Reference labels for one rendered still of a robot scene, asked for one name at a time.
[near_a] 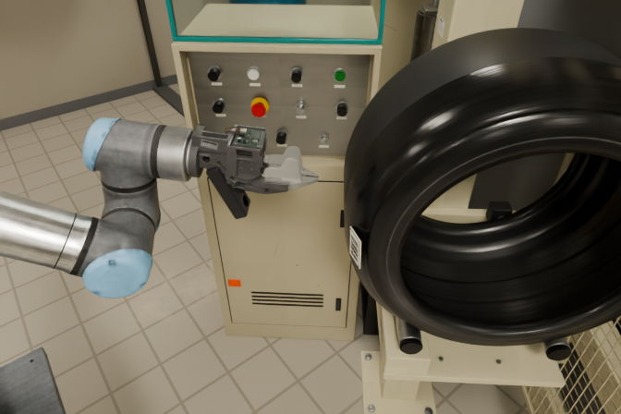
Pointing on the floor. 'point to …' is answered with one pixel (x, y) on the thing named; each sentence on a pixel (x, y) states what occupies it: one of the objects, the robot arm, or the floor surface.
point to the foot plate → (371, 382)
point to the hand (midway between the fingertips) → (310, 180)
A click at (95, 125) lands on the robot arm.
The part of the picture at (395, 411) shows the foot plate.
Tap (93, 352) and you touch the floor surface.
